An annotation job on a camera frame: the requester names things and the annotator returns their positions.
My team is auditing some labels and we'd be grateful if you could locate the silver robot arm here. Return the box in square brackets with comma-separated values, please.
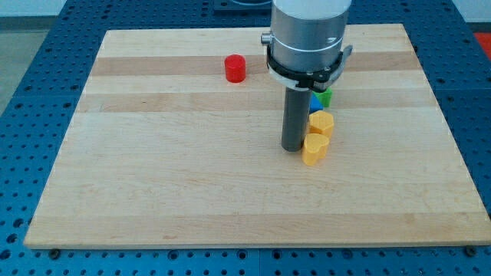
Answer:
[261, 0, 353, 93]

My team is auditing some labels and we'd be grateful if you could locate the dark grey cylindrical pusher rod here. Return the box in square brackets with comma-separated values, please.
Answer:
[281, 87, 311, 152]

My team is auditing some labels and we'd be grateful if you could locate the light wooden board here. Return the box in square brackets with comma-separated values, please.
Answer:
[24, 24, 490, 249]

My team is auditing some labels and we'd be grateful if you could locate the yellow heart block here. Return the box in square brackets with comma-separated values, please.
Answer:
[302, 133, 330, 166]

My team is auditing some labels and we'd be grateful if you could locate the red cylinder block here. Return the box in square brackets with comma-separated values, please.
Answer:
[224, 54, 246, 83]

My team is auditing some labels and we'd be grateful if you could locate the yellow pentagon block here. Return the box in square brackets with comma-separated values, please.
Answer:
[308, 110, 334, 138]

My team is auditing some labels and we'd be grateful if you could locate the blue block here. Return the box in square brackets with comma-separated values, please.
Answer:
[309, 94, 324, 113]

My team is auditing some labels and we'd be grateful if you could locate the green block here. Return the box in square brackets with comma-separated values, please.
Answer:
[314, 88, 333, 108]

